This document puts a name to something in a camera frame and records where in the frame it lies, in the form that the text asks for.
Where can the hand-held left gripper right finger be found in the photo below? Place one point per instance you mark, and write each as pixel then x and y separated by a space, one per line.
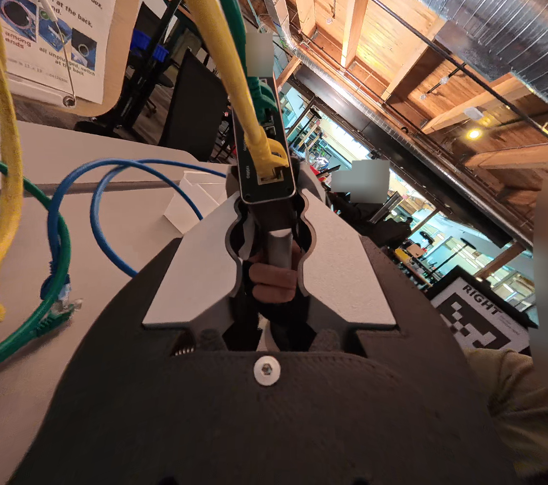
pixel 342 271

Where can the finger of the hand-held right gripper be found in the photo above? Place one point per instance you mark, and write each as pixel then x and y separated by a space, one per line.
pixel 310 179
pixel 231 183

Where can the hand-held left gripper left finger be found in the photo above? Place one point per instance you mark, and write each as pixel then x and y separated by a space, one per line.
pixel 192 271

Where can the black network switch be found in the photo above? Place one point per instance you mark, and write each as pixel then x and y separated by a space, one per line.
pixel 247 151

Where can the person's right hand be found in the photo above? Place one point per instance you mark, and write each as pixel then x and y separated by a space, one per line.
pixel 274 284

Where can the white board stand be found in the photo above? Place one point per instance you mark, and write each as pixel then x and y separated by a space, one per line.
pixel 192 202

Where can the black chair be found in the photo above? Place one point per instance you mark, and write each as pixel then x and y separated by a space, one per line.
pixel 192 108

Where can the black steel beam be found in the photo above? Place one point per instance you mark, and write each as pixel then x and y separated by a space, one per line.
pixel 385 138

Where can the blue storage bin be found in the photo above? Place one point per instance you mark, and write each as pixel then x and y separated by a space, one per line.
pixel 147 48

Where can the round ceiling lamp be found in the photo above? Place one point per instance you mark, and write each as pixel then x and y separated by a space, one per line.
pixel 473 133

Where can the wooden display board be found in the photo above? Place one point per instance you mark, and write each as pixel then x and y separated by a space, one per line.
pixel 128 23

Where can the large silver air duct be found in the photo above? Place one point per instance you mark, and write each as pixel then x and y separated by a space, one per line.
pixel 471 1

